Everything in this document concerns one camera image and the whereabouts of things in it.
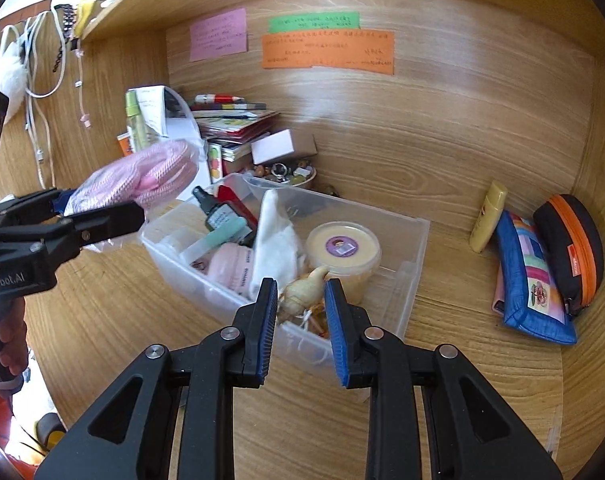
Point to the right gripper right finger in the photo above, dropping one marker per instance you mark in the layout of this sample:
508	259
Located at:
473	432

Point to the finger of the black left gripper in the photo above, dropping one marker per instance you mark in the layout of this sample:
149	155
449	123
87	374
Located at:
64	239
34	208

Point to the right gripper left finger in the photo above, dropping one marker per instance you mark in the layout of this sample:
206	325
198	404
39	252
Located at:
127	433

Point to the translucent white round jar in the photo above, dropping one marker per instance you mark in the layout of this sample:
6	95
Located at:
180	227

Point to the dark green spray bottle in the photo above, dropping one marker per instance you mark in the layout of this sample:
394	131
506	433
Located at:
216	211

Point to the red velvet drawstring pouch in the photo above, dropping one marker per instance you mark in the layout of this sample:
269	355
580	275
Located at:
228	196

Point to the teal frosted small bottle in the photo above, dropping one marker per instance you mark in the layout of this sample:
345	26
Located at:
219	236

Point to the pink round portable fan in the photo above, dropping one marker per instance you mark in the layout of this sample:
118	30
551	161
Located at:
231	266

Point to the white fleece pouch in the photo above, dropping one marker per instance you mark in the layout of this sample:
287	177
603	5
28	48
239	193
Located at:
278	252

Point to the cream jar with purple label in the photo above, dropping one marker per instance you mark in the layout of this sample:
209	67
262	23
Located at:
351	252

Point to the small beige seashell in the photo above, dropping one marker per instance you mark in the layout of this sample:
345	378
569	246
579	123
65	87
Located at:
301	295

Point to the wooden gourd charm with cord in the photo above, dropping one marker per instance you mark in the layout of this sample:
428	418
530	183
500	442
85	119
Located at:
307	334

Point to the person left hand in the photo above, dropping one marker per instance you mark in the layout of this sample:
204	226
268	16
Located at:
13	335

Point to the orange small box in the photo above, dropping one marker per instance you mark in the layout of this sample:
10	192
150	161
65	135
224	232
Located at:
124	143

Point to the yellow-green spray bottle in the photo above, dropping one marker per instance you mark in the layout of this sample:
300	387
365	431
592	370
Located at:
135	122

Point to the white fluffy hanging item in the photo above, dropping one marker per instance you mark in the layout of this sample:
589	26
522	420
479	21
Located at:
13	74

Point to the clear plastic storage bin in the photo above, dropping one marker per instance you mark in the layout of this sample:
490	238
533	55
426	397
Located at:
390	292

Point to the white folded paper document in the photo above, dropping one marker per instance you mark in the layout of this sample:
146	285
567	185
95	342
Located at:
170	118

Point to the blue patchwork pencil pouch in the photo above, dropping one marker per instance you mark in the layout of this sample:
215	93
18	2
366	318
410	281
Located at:
527	296

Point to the fruit pattern box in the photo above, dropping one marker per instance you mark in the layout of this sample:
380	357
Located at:
215	162

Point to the stack of books and cards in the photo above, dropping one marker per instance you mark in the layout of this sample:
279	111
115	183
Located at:
232	123

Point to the small yellow lotion bottle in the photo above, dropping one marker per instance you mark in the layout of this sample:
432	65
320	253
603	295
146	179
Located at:
488	216

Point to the bowl of beads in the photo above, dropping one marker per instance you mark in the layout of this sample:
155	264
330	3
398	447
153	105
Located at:
298	173

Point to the black orange zip case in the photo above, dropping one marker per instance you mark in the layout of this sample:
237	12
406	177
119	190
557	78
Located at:
573	249

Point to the white cardboard box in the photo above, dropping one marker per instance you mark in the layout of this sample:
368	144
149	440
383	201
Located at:
283	145

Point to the pink sticky note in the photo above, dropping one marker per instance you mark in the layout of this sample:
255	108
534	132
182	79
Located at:
222	34

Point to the green sticky note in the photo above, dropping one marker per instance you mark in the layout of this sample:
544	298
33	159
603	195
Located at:
315	20

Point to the orange sticky note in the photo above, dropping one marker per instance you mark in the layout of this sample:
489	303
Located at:
370	50

